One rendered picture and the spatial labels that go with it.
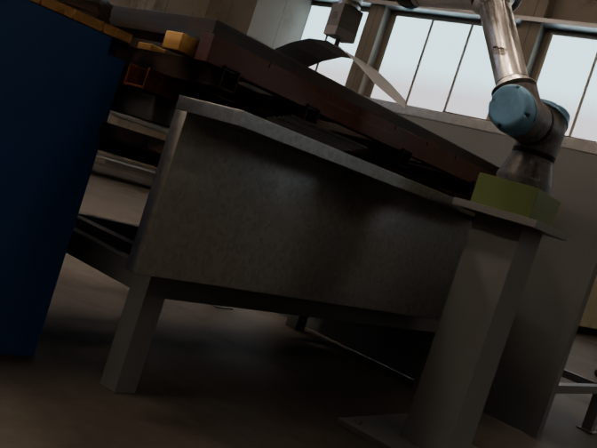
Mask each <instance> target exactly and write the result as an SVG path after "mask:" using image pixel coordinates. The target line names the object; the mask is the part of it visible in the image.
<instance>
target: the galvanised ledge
mask: <svg viewBox="0 0 597 448"><path fill-rule="evenodd" d="M176 109H179V110H183V111H186V112H189V113H191V114H194V115H197V116H200V117H202V118H205V119H208V120H210V121H212V122H215V123H217V124H221V125H224V126H226V127H228V128H231V129H234V130H236V131H238V132H242V133H245V134H247V135H250V136H252V137H254V138H257V139H260V140H263V141H265V142H268V143H271V144H273V145H276V146H278V147H280V148H285V149H287V150H289V151H291V152H294V153H297V154H299V155H302V156H305V157H308V158H311V159H313V160H315V161H317V162H320V163H323V164H327V165H329V166H331V167H334V168H336V169H339V170H341V171H343V172H348V173H350V174H353V175H355V176H357V177H360V178H362V179H365V180H368V181H371V182H374V183H376V184H379V185H380V186H383V187H386V188H390V189H392V190H394V191H397V192H400V193H402V194H404V195H406V196H411V197H413V198H416V199H418V200H420V201H423V202H425V203H428V204H431V205H434V206H437V207H439V208H442V209H444V210H446V211H449V212H453V213H455V214H457V215H460V216H463V217H465V218H468V219H470V220H474V215H475V213H474V212H470V211H468V210H466V209H464V208H461V207H459V206H456V205H454V204H453V203H452V202H453V199H454V197H453V196H449V195H446V194H444V193H442V192H440V191H438V190H435V189H433V188H429V187H427V186H425V185H423V184H420V183H418V182H416V181H414V180H410V179H408V178H405V177H403V176H401V175H399V174H397V173H394V172H390V171H388V170H386V169H384V168H382V167H379V166H377V165H375V164H372V163H369V162H367V161H364V160H362V159H360V158H358V157H356V156H352V155H349V154H348V153H345V152H343V151H341V150H338V149H336V148H333V147H331V146H328V145H326V144H323V143H321V142H319V141H317V140H313V139H311V138H308V137H307V136H304V135H302V134H300V133H297V132H294V131H292V130H289V129H287V128H285V127H282V126H280V125H278V124H275V123H272V122H270V121H267V120H266V119H263V118H261V117H259V116H255V115H253V114H251V113H248V112H246V111H244V110H241V109H236V108H230V107H226V106H222V105H219V104H215V103H211V102H208V101H204V100H198V99H194V98H190V97H187V96H183V95H180V96H179V99H178V102H177V105H176Z"/></svg>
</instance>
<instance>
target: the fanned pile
mask: <svg viewBox="0 0 597 448"><path fill-rule="evenodd" d="M266 120H267V121H270V122H272V123H275V124H278V125H280V126H282V127H285V128H287V129H289V130H292V131H294V132H297V133H300V134H302V135H304V136H307V137H308V138H311V139H313V140H317V141H319V142H321V143H323V144H326V145H328V146H331V147H333V148H336V149H338V150H341V151H345V152H346V151H349V150H352V151H353V149H354V150H356V149H359V150H360V148H361V149H363V148H367V147H365V146H363V145H362V144H359V143H357V142H355V141H352V140H350V139H348V138H345V137H343V136H341V135H338V134H336V133H335V132H331V131H329V130H327V129H324V128H322V127H321V126H318V125H316V124H313V123H310V122H308V121H307V120H304V119H302V118H300V117H298V116H294V115H293V114H291V116H289V115H287V116H278V117H276V116H273V117H271V116H269V117H267V118H266Z"/></svg>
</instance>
